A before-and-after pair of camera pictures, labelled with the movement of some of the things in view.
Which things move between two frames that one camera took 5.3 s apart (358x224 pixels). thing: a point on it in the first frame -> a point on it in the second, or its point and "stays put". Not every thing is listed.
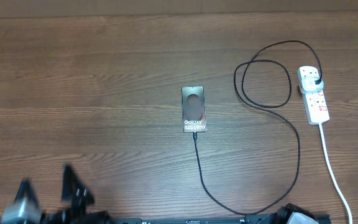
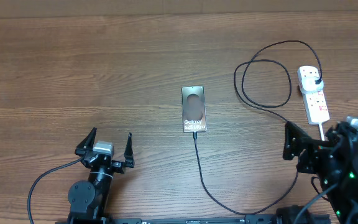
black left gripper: (78, 205) -> (87, 142)
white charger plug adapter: (309, 86) stays put
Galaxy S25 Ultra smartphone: (194, 113) stays put
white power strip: (315, 103) stays put
